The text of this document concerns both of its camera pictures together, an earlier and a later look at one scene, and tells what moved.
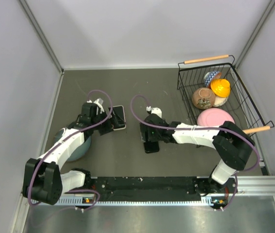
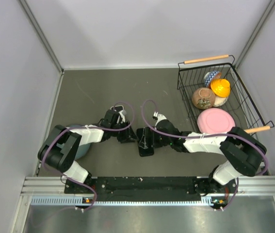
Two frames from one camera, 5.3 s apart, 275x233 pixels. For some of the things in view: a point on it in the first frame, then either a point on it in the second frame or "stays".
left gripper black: [108, 127] → [129, 135]
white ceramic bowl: [219, 101] stays
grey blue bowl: [80, 151] stays
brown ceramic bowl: [203, 98] stays
